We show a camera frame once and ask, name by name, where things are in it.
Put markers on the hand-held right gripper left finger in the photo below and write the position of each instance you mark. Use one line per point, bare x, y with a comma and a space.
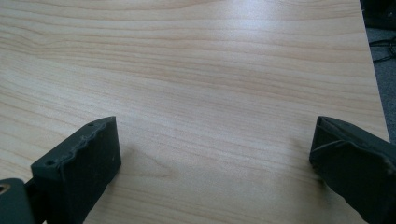
84, 168

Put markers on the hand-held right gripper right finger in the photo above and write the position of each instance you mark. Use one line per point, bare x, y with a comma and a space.
355, 168

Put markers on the dark equipment base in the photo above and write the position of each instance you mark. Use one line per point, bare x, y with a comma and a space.
378, 14

